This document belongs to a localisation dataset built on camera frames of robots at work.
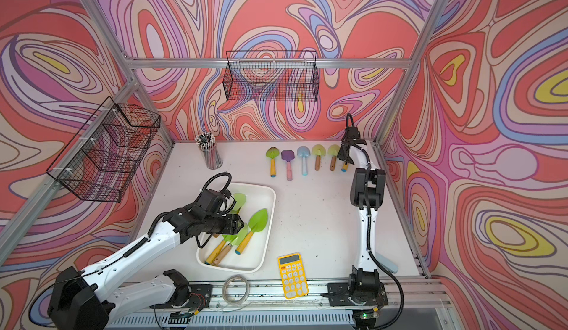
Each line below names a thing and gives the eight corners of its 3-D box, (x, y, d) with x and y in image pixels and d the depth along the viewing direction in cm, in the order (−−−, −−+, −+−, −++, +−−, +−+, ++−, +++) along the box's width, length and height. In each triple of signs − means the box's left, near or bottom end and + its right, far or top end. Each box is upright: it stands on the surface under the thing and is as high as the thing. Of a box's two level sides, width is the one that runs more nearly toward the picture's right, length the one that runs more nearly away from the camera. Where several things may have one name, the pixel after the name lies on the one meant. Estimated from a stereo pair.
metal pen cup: (204, 169, 110) (193, 145, 96) (208, 157, 115) (198, 132, 102) (221, 169, 110) (211, 145, 96) (224, 157, 115) (215, 132, 102)
